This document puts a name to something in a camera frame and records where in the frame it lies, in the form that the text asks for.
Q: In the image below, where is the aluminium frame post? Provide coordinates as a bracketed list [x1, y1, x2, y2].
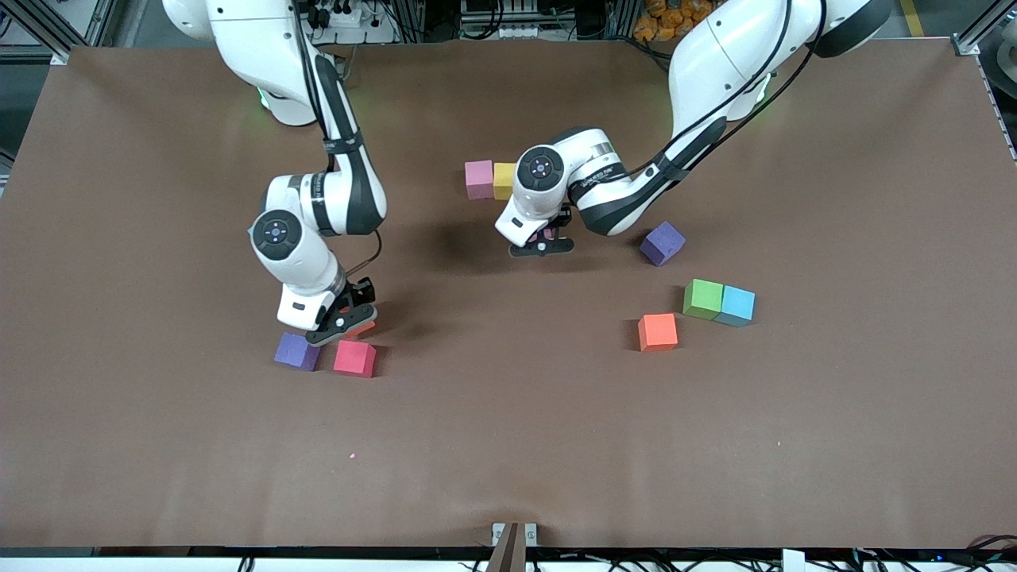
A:
[952, 0, 1017, 58]
[0, 0, 90, 66]

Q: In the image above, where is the blue foam cube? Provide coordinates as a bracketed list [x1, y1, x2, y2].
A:
[715, 286, 756, 328]

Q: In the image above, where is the white power strip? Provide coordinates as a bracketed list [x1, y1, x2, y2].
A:
[306, 0, 362, 29]

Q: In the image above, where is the grey electronics unit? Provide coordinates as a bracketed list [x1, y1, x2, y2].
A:
[461, 0, 541, 41]

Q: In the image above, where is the purple foam cube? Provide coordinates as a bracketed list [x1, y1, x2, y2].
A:
[274, 331, 323, 372]
[639, 221, 686, 267]

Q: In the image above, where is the grey metal bracket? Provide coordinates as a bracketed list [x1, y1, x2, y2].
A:
[486, 522, 539, 572]

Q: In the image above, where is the pile of orange fruit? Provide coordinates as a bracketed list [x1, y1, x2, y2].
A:
[633, 0, 720, 42]

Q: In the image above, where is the white perforated strip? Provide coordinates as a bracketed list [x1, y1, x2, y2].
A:
[976, 60, 1017, 164]

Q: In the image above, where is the red foam cube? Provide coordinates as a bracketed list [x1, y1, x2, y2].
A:
[333, 339, 377, 378]

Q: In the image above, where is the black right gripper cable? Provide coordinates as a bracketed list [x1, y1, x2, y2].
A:
[346, 229, 384, 280]

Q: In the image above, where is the green foam cube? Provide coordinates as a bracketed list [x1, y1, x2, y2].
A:
[683, 279, 725, 321]

